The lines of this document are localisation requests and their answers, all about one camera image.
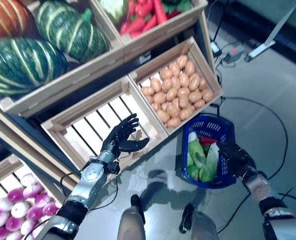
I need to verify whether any green striped pumpkin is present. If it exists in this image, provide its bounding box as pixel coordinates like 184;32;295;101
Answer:
0;37;69;98
34;0;111;64

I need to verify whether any silver robot left leg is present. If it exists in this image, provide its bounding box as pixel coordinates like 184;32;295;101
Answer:
119;194;146;240

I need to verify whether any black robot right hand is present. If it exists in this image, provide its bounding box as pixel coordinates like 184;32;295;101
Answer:
219;143;257;176

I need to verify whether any orange striped pumpkin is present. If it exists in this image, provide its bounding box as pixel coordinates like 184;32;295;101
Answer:
0;0;33;40

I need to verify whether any pile of purple-white turnips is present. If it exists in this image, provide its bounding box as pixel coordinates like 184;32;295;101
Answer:
0;153;75;240

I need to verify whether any white office desk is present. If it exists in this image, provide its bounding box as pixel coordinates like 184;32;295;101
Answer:
244;0;296;63

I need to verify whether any large light wooden crate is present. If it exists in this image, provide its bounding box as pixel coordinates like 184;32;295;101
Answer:
0;0;125;118

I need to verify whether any blue plastic shopping basket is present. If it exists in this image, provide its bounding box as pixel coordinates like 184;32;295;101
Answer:
179;111;238;190

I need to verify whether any green broccoli with leaves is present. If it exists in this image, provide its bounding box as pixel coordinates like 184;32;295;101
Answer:
161;0;195;13

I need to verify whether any long black floor cable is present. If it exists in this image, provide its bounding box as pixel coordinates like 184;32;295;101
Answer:
221;96;288;181

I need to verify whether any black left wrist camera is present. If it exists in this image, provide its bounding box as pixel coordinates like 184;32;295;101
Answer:
107;161;121;175

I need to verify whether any silver robot right leg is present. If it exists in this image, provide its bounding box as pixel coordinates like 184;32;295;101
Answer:
179;203;218;240

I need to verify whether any purple white onion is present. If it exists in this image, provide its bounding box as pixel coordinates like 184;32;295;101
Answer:
11;201;30;218
21;173;39;188
23;184;43;199
7;187;26;204

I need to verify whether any wooden tiered display stand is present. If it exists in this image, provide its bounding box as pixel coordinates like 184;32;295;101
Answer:
0;0;225;240

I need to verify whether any grey box with red button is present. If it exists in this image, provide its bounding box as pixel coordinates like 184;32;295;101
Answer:
223;46;245;63

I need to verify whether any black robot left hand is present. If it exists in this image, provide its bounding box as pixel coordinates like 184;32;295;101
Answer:
100;113;151;161

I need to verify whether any red chili pepper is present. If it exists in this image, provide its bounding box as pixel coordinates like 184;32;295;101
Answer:
200;137;218;146

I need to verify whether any light wooden slatted crate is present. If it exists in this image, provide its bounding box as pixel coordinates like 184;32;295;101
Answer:
40;76;169;176
90;0;208;55
127;36;224;137

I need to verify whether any black tripod pole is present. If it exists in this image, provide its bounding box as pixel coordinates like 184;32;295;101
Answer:
211;0;229;45

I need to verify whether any white cauliflower with leaves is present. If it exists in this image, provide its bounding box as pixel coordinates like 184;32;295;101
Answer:
100;0;130;25

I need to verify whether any silver robot leg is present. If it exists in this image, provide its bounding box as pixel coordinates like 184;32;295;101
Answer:
119;194;146;240
179;203;218;240

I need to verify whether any brown potato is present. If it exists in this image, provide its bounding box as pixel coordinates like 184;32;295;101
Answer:
179;107;196;121
166;117;182;129
156;109;170;124

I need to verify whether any red carrot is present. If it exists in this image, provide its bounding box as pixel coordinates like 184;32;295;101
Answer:
153;0;169;25
120;16;148;35

